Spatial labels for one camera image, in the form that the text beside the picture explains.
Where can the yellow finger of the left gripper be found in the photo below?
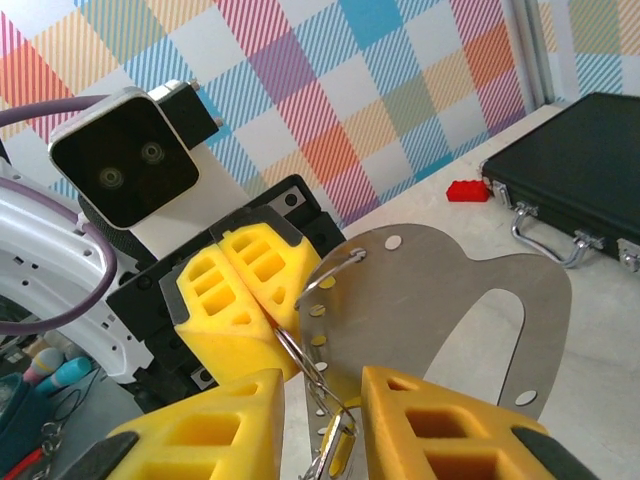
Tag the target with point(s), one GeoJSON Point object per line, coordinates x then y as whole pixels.
{"type": "Point", "coordinates": [300, 265]}
{"type": "Point", "coordinates": [225, 350]}

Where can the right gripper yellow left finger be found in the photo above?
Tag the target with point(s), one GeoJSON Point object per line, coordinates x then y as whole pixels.
{"type": "Point", "coordinates": [260, 450]}

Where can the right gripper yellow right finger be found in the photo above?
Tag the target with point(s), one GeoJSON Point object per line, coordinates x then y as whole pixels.
{"type": "Point", "coordinates": [380, 425]}

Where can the key with yellow head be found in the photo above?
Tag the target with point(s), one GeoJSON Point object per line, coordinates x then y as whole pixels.
{"type": "Point", "coordinates": [335, 450]}

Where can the grey keyring with yellow keys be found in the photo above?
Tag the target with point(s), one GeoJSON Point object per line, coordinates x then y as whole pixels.
{"type": "Point", "coordinates": [410, 310]}

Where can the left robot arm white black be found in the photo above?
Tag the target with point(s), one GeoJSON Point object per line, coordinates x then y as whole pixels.
{"type": "Point", "coordinates": [125, 350]}

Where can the blue toy cylinder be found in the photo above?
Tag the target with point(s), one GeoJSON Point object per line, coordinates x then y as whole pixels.
{"type": "Point", "coordinates": [72, 372]}

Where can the pastel toy microphone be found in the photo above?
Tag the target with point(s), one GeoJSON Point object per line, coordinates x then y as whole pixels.
{"type": "Point", "coordinates": [45, 365]}

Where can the dark teal container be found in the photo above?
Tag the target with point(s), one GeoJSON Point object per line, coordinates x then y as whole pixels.
{"type": "Point", "coordinates": [20, 425]}

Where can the red tag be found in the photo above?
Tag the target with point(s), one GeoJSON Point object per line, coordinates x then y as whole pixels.
{"type": "Point", "coordinates": [467, 191]}

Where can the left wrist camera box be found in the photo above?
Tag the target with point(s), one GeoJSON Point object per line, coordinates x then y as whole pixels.
{"type": "Point", "coordinates": [125, 160]}

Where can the aluminium frame post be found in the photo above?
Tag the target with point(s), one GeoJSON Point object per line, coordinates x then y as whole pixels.
{"type": "Point", "coordinates": [532, 50]}

